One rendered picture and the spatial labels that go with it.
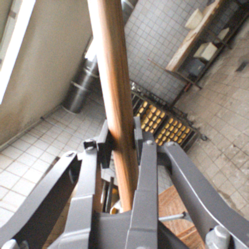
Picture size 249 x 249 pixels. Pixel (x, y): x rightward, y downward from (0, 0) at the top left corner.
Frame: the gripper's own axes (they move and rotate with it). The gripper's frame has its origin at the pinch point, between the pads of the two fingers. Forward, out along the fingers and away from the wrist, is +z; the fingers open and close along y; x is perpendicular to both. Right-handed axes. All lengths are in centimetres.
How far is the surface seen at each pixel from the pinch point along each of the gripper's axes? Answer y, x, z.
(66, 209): -65, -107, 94
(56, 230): -66, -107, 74
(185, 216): 34, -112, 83
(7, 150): -126, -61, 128
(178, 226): 38, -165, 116
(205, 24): 178, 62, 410
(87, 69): -68, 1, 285
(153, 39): 78, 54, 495
